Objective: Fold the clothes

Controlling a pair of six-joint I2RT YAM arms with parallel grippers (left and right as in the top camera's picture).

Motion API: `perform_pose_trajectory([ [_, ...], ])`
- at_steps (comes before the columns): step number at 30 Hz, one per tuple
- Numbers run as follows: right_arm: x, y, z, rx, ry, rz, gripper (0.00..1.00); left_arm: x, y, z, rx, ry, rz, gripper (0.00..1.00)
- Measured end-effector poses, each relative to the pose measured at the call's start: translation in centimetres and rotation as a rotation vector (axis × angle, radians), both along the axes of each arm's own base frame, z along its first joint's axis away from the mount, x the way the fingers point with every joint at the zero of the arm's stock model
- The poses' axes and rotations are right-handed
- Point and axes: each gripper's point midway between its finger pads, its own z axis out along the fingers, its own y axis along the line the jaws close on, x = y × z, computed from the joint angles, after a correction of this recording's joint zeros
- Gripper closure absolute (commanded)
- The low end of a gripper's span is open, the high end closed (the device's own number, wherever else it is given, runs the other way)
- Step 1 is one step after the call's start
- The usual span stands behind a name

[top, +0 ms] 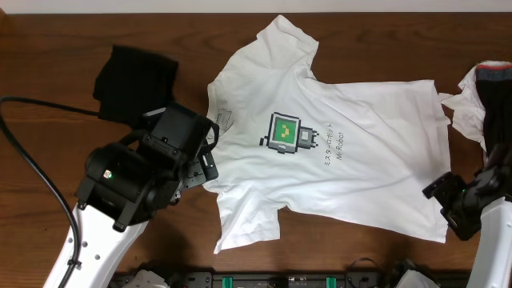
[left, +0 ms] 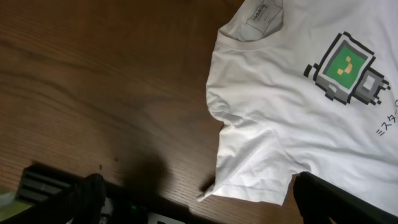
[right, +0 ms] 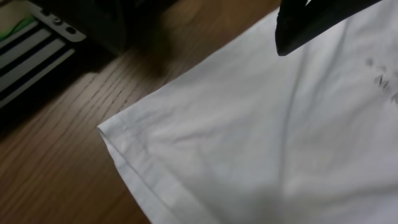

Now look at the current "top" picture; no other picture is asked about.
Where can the white crumpled garment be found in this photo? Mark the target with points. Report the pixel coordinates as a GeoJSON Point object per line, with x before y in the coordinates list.
{"type": "Point", "coordinates": [469, 112]}

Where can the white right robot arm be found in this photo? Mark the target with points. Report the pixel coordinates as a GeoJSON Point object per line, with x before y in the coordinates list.
{"type": "Point", "coordinates": [482, 206]}

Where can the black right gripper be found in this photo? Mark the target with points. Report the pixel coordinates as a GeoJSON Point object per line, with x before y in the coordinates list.
{"type": "Point", "coordinates": [442, 189]}

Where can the dark navy striped garment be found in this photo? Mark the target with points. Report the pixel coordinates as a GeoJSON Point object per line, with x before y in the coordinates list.
{"type": "Point", "coordinates": [493, 85]}

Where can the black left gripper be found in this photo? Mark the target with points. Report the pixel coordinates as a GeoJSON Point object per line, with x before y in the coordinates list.
{"type": "Point", "coordinates": [197, 174]}

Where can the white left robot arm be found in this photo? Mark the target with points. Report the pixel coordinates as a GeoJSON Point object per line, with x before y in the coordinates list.
{"type": "Point", "coordinates": [125, 185]}

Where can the black folded cloth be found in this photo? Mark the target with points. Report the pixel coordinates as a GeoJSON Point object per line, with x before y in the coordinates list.
{"type": "Point", "coordinates": [132, 83]}

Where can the white printed t-shirt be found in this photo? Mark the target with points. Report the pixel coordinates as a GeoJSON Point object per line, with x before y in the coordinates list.
{"type": "Point", "coordinates": [358, 152]}

